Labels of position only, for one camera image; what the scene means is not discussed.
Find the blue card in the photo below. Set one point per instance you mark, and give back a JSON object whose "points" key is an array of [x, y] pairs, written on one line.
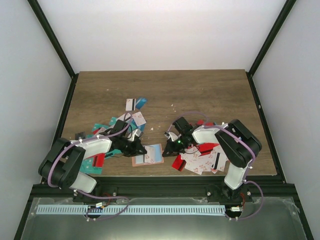
{"points": [[140, 102]]}

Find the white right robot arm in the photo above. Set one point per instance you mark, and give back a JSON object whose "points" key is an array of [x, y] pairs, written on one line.
{"points": [[231, 142]]}

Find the red card with stripe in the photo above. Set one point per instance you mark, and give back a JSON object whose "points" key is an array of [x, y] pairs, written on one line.
{"points": [[179, 163]]}

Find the light blue slotted rail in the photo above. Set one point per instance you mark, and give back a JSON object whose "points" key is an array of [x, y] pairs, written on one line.
{"points": [[201, 210]]}

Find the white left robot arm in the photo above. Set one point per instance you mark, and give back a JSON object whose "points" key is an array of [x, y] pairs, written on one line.
{"points": [[61, 166]]}

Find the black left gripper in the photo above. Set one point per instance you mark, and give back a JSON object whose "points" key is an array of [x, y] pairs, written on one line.
{"points": [[136, 151]]}

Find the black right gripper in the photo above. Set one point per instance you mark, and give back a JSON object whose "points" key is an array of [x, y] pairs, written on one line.
{"points": [[170, 149]]}

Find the black aluminium frame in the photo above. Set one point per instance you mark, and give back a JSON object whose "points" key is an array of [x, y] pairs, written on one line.
{"points": [[173, 186]]}

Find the white card with stripe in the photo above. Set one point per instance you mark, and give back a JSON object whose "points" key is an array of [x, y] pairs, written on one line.
{"points": [[130, 104]]}

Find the black membership card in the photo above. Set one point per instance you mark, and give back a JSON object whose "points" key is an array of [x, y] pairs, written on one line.
{"points": [[80, 135]]}

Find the pink leather card holder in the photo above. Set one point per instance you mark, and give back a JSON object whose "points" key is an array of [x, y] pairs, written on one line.
{"points": [[137, 161]]}

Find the teal card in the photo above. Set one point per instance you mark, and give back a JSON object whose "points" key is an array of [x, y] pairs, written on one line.
{"points": [[88, 168]]}

